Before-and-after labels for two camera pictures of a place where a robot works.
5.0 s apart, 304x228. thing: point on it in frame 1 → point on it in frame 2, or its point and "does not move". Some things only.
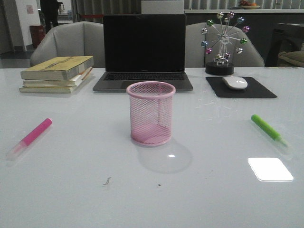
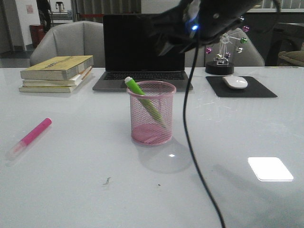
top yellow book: (64, 68) does not move
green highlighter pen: (268, 130) → (143, 98)
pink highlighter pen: (34, 135) does not move
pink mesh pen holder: (151, 112) does not move
